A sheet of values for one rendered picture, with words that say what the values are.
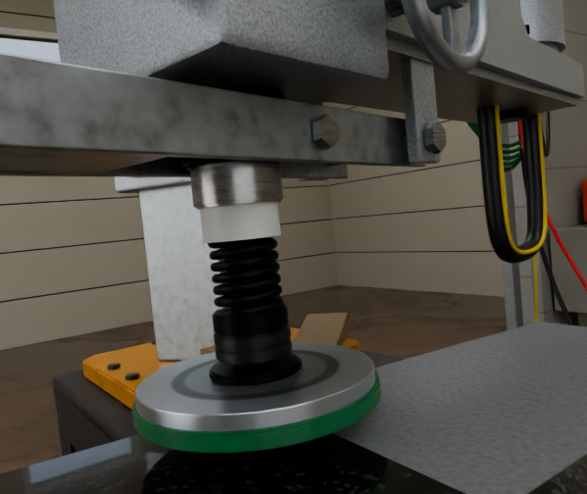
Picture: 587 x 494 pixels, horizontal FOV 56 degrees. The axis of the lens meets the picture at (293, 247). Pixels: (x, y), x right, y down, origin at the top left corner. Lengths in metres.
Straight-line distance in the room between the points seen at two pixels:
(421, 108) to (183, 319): 0.75
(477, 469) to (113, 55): 0.41
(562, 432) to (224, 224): 0.32
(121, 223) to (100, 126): 6.33
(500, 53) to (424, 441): 0.49
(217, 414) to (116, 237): 6.27
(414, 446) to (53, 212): 6.17
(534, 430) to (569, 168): 3.19
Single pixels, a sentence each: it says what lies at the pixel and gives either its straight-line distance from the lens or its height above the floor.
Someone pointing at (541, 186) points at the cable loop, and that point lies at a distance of 1.14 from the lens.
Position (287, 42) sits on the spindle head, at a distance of 0.40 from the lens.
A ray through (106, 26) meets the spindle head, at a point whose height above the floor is 1.22.
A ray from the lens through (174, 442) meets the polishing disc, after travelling 0.44.
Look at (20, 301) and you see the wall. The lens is 6.46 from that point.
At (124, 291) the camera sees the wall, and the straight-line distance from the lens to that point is 6.70.
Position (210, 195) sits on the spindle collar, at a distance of 0.46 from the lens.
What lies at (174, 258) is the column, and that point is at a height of 1.00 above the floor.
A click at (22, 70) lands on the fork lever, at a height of 1.15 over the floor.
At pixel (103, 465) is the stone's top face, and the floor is 0.87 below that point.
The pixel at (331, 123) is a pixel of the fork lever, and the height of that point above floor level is 1.14.
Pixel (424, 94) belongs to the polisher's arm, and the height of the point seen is 1.18.
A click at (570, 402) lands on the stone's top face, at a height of 0.87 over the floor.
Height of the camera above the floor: 1.06
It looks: 3 degrees down
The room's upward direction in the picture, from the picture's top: 6 degrees counter-clockwise
